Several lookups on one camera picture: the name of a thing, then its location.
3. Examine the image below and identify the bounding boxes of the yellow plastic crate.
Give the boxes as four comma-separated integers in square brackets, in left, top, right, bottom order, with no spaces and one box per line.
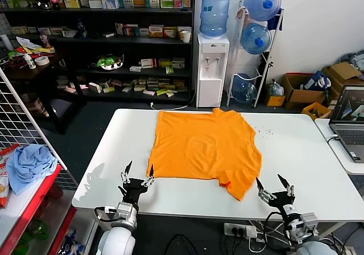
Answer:
[301,102,333,121]

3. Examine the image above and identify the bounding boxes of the white water dispenser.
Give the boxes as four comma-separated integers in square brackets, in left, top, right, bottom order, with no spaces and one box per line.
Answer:
[196,32,230,108]

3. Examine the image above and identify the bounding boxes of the open brown cardboard box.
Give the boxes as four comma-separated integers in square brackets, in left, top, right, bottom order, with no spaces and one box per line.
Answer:
[282,72,328,110]

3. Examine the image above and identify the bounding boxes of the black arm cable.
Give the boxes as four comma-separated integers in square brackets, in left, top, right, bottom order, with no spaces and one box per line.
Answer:
[263,211,288,236]
[94,206,120,223]

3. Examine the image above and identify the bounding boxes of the beige hanging rag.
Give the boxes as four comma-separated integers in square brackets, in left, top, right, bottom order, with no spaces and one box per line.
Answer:
[237,6,251,21]

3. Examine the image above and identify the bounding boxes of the green plastic bottle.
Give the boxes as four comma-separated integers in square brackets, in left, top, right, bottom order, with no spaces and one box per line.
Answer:
[28,220,51,240]

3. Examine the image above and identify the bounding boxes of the white power strip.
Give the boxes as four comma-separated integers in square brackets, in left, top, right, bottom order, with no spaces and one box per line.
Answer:
[224,223,258,240]

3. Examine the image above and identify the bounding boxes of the scattered brown crumbs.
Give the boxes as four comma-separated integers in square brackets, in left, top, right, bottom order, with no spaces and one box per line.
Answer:
[251,126,274,138]

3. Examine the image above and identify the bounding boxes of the black floor cable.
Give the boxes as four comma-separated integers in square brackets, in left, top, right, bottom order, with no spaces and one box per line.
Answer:
[163,233,200,255]

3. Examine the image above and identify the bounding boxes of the red and white cart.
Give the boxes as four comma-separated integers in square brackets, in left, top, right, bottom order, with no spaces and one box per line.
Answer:
[0,163,77,255]

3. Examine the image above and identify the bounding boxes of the white dispenser power cable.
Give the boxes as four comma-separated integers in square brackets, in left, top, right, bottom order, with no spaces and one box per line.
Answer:
[150,89,197,110]

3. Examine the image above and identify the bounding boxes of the small yellow box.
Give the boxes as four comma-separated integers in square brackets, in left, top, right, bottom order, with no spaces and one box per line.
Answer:
[264,94,286,107]

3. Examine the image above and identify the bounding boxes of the grey blue clothes pile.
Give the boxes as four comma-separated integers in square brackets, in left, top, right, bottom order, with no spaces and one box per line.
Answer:
[340,50,364,73]

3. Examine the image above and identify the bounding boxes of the black folded stand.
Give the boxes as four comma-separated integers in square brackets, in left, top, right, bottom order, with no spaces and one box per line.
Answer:
[261,51,274,96]

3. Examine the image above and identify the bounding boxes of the blue white snack package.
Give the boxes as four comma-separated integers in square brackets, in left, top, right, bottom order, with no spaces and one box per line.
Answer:
[58,228,86,255]

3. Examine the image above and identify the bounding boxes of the dark wooden table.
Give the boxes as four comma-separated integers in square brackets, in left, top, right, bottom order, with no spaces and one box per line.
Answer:
[0,48,88,135]

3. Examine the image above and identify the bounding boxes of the clear plastic bag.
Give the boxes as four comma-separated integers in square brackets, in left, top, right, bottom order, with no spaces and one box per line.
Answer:
[267,79,284,96]

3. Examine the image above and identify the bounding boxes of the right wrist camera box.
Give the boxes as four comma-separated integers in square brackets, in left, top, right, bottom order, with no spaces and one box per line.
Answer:
[297,212,320,240]

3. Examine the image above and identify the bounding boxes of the orange white medicine box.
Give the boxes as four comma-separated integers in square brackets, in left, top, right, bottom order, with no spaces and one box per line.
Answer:
[148,24,165,38]

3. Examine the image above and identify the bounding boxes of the grey laptop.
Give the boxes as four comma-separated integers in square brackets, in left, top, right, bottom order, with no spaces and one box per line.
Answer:
[328,84,364,163]

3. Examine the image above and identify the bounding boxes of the dark blue hanging cloth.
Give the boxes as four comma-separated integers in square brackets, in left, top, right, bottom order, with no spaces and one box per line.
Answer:
[267,7,285,31]

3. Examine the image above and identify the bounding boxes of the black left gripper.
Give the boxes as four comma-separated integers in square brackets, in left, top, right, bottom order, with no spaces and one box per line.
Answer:
[118,161,156,206]

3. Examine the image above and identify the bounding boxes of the upright blue water jug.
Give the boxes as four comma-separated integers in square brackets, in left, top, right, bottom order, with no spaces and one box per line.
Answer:
[199,0,232,38]

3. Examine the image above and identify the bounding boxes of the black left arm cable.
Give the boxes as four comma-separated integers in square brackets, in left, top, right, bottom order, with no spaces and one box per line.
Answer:
[94,206,120,223]

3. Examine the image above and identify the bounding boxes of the red white snack bag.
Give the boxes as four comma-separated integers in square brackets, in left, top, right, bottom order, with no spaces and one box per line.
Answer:
[0,143,20,209]

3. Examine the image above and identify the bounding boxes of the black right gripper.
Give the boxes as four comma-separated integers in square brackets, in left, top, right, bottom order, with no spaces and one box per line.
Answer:
[256,174,298,215]

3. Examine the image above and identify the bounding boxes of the black shelf unit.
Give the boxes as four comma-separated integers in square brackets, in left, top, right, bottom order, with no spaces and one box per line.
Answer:
[0,0,196,105]

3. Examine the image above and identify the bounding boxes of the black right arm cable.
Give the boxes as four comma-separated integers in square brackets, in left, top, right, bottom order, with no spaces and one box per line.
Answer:
[263,211,288,236]

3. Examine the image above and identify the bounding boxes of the dark blue bottle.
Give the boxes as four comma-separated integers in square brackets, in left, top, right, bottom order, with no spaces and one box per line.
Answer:
[76,18,86,39]

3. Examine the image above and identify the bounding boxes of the small white bottle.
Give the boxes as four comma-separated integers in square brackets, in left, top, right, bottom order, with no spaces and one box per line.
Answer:
[24,52,37,69]

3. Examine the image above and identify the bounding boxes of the blue bag with white handles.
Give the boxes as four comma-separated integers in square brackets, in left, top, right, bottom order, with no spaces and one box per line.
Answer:
[303,70,332,91]

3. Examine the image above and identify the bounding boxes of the white metal jug rack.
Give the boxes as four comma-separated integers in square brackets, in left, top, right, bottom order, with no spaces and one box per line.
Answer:
[226,0,285,109]

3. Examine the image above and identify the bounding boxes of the white wire grid panel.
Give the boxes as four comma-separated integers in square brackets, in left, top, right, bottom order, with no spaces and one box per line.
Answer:
[0,67,68,172]

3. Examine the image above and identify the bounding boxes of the crumpled light blue cloth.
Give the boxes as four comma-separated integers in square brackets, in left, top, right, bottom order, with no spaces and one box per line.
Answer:
[5,144,59,195]

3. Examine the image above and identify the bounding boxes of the orange t-shirt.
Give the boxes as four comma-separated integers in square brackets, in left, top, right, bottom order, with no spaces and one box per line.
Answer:
[146,108,263,201]

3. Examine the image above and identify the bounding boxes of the large white table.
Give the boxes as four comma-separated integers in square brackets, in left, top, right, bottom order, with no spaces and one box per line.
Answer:
[71,108,364,221]

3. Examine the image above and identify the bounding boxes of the closed brown cardboard box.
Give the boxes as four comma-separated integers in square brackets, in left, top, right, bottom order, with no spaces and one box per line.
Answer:
[322,61,364,108]

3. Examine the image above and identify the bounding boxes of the small white side table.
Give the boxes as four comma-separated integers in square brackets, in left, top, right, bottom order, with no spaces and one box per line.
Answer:
[315,118,364,176]

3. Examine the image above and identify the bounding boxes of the colourful packet pile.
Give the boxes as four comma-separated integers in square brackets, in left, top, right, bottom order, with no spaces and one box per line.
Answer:
[15,35,56,58]

